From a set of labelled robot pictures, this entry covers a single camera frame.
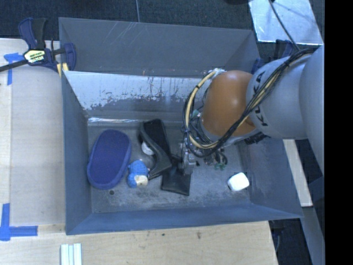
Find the white rounded block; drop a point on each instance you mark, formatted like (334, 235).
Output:
(238, 181)

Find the blue toy figure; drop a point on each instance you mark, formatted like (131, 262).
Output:
(137, 172)

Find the grey metal bin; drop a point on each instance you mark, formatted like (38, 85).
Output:
(171, 203)

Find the black flat rubber piece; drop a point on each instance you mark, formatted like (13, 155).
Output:
(176, 182)

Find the black high-heel shoe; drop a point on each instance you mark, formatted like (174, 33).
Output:
(157, 142)

